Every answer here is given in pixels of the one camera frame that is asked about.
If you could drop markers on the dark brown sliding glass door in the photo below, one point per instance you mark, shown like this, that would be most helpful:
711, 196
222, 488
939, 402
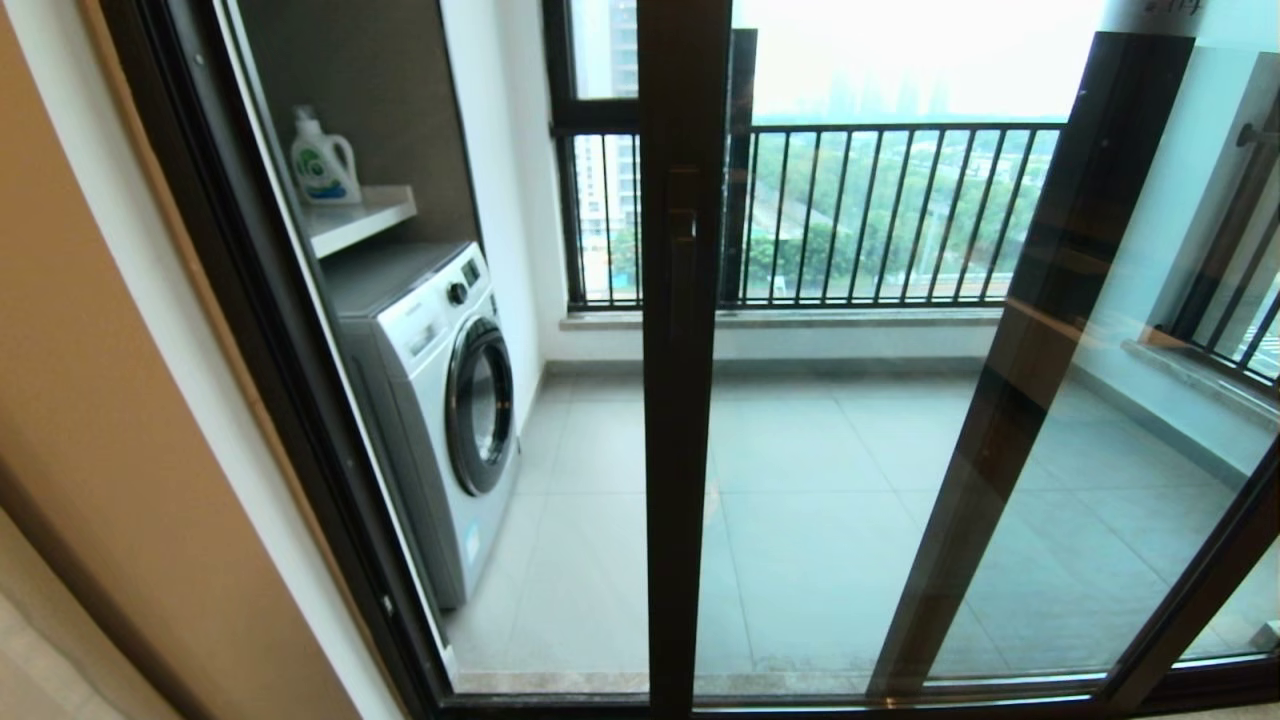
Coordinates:
680, 500

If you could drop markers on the silver front-load washing machine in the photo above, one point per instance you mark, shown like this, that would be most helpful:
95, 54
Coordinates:
430, 400

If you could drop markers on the stone window sill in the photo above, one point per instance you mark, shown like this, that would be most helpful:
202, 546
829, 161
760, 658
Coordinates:
850, 317

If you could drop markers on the black balcony railing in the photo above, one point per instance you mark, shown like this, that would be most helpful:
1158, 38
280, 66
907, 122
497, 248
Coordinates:
900, 127

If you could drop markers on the white detergent bottle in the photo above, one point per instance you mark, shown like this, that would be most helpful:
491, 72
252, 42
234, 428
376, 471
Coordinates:
322, 165

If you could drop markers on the dark brown cabinet niche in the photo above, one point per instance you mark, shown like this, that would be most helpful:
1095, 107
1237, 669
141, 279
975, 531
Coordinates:
380, 80

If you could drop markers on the black side railing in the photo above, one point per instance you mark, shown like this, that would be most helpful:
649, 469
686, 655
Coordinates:
1230, 240

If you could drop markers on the black window frame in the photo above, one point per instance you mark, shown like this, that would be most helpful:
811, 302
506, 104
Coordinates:
590, 112

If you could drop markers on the white wall shelf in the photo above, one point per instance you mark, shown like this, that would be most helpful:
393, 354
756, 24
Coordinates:
360, 215

